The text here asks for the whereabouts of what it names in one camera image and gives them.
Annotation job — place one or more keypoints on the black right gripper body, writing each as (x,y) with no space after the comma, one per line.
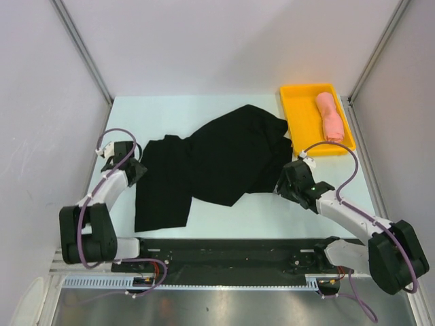
(287,189)

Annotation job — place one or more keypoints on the black t-shirt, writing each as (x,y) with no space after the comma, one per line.
(241,152)

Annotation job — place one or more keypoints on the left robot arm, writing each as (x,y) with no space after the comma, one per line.
(87,234)

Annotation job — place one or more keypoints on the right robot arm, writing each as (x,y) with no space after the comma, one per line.
(388,252)

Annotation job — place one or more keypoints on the yellow plastic tray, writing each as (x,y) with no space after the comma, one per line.
(305,122)

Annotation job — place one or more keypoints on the rolled pink t-shirt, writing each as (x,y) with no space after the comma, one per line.
(332,123)

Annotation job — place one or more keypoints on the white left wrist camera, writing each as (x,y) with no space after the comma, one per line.
(106,151)

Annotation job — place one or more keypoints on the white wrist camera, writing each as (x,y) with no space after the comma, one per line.
(307,159)
(106,151)

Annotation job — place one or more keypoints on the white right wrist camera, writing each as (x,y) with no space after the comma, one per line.
(307,159)

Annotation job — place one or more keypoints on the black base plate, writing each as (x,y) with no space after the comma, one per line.
(238,262)

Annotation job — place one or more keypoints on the left aluminium frame post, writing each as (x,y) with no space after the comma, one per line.
(77,40)

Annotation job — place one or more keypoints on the aluminium frame post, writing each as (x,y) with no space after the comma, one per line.
(77,40)
(381,44)

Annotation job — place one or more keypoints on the white slotted cable duct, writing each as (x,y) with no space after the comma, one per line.
(137,283)

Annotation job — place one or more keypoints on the right aluminium frame post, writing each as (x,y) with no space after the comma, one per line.
(381,44)

